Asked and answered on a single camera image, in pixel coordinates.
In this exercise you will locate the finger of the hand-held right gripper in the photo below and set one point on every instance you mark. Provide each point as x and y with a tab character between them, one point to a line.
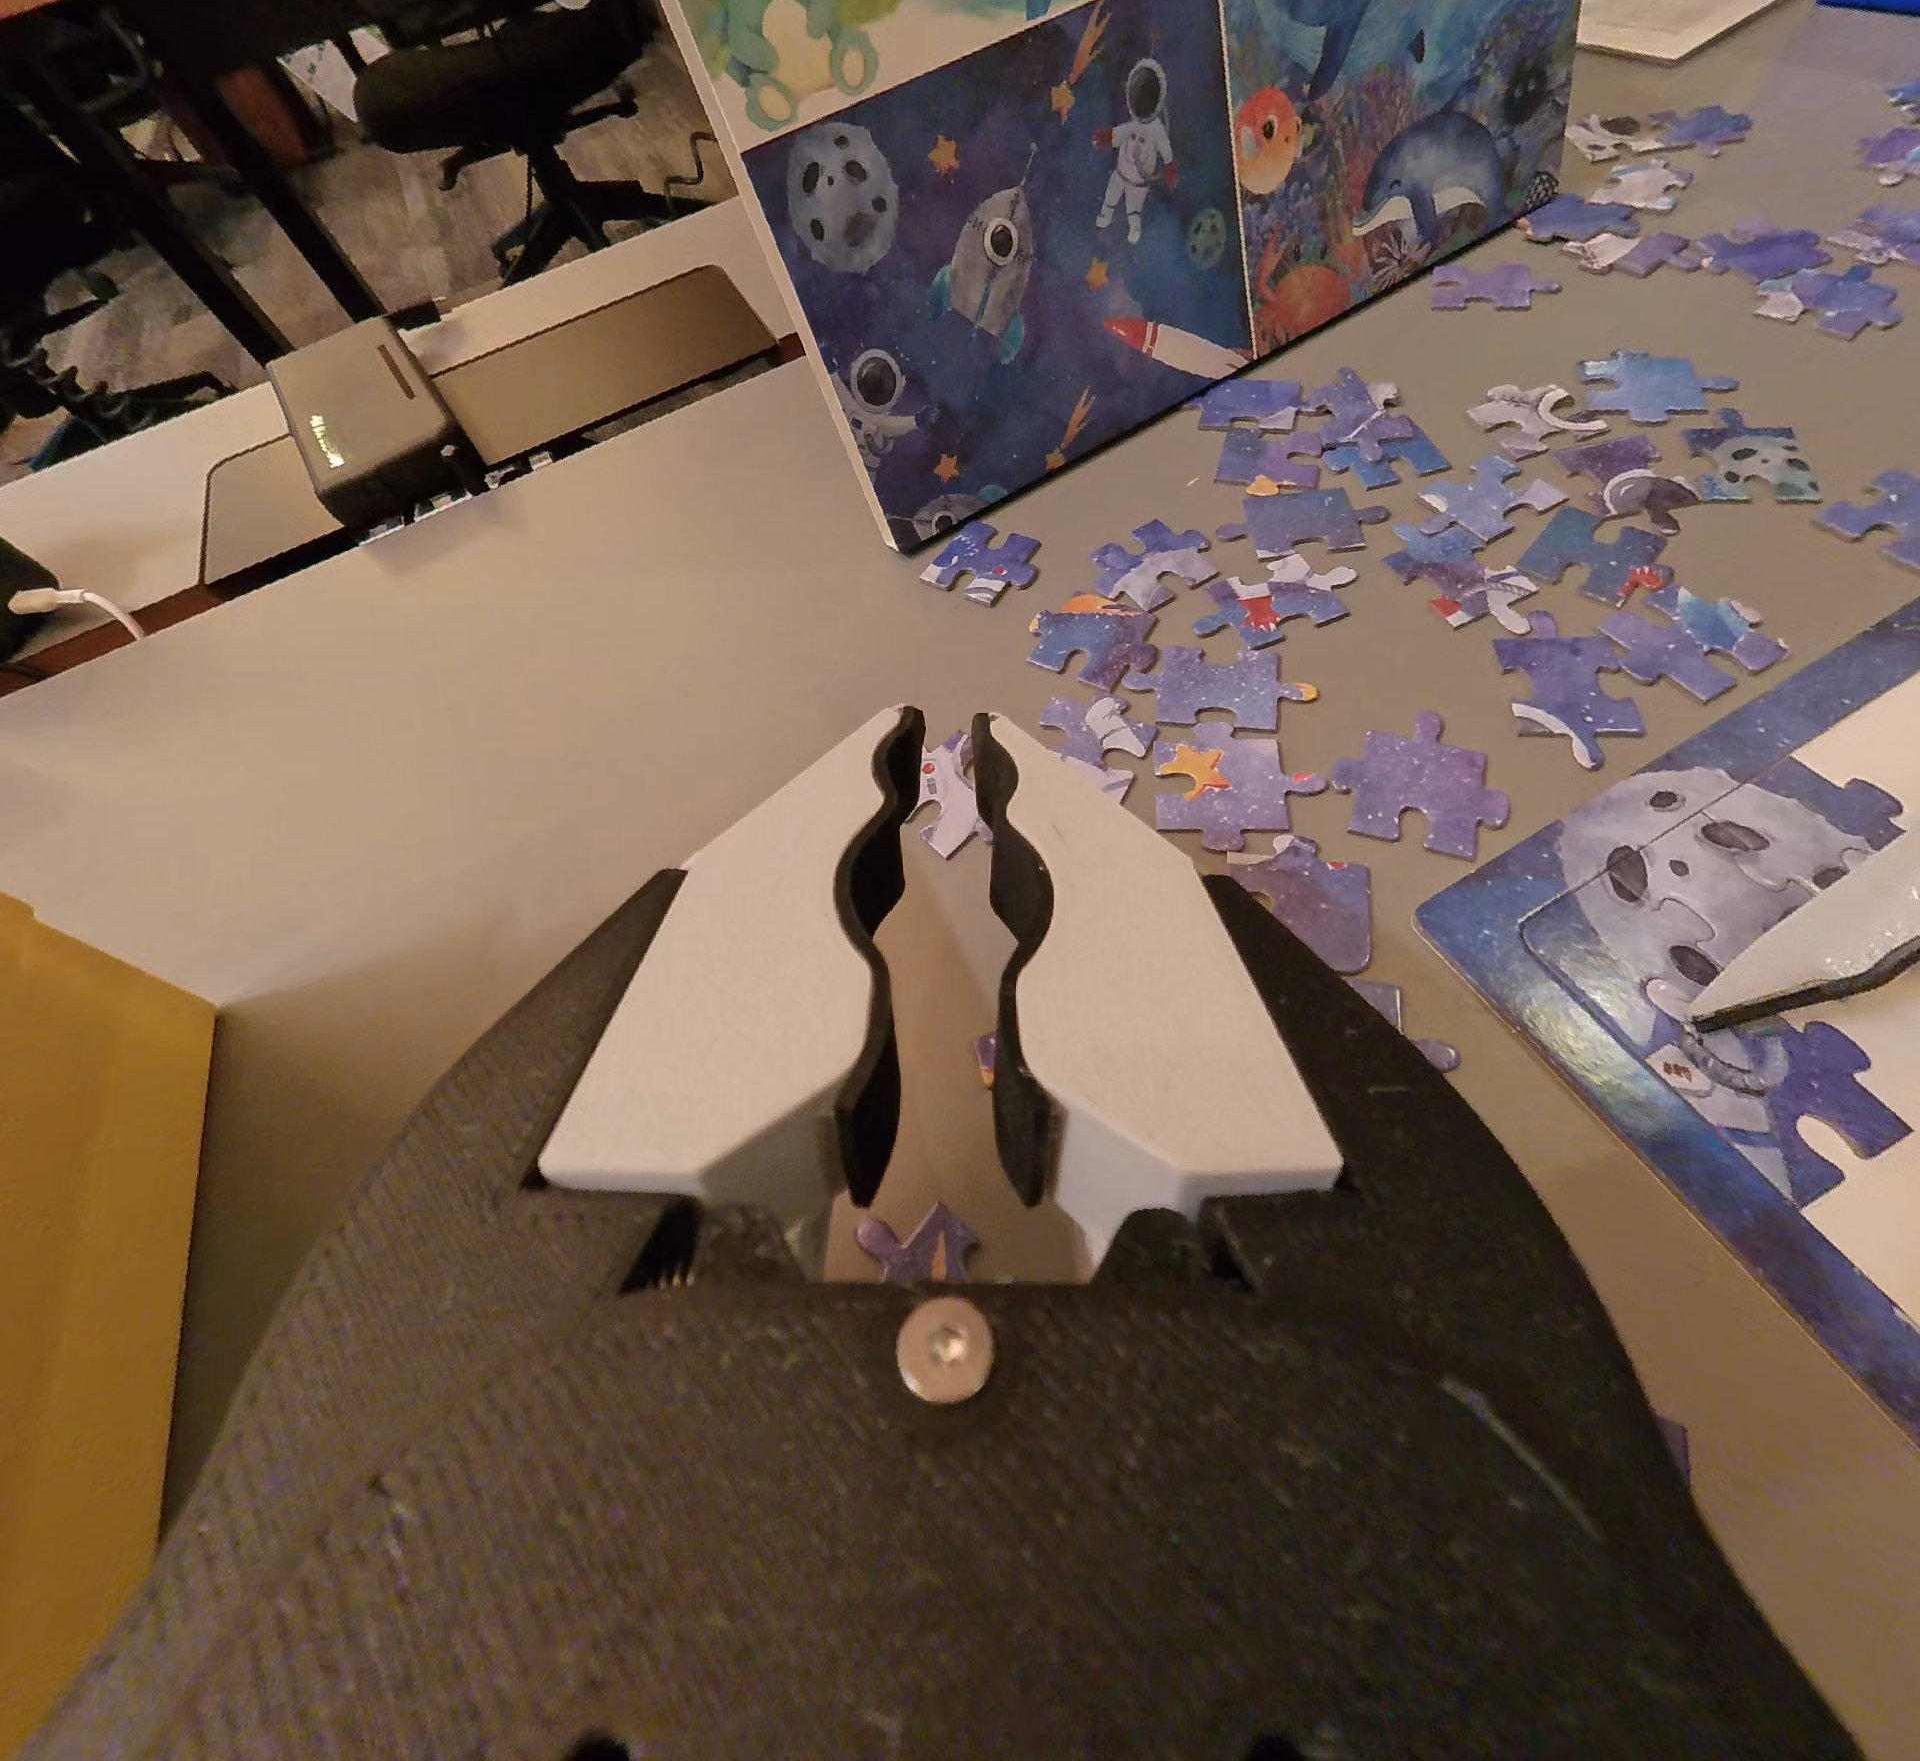
1837	945

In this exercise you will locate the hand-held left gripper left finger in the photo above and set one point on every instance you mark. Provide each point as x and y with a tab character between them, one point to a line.
735	998

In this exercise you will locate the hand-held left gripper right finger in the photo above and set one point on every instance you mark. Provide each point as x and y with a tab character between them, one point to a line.
1156	1011

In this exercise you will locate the joined jigsaw puzzle pieces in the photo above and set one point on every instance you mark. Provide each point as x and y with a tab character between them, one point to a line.
1663	876

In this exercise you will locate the blue puzzle tray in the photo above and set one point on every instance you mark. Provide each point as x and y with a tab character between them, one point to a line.
1515	945

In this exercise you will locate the heap of loose puzzle pieces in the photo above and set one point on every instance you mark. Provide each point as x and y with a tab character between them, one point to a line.
1418	785

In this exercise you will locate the colourful puzzle box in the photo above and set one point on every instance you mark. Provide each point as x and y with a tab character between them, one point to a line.
1034	216

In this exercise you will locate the black power adapter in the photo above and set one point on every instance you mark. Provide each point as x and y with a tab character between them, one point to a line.
367	418

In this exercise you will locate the yellow padded envelope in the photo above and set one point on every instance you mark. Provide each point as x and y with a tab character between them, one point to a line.
83	1282

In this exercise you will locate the black device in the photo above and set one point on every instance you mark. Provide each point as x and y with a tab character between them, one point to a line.
23	607

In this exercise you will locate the black office chair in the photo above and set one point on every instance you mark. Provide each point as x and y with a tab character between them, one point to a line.
449	37

